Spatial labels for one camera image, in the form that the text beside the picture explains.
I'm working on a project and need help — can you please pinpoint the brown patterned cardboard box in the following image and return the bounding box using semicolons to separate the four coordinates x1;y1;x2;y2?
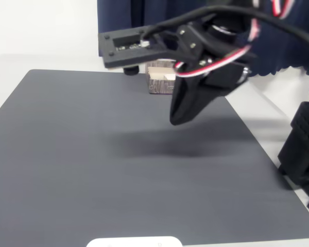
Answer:
145;59;177;95

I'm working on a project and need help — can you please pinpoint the red white servo cable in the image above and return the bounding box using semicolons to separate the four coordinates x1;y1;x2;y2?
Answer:
173;17;261;78
269;0;297;19

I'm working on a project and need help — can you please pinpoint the thick black camera cable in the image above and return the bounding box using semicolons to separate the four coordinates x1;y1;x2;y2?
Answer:
141;6;309;50

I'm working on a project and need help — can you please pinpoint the white rounded device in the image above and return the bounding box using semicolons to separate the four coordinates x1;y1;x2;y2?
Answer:
85;236;184;247

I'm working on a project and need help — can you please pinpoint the dark grey mat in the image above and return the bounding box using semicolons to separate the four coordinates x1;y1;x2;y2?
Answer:
0;68;309;245

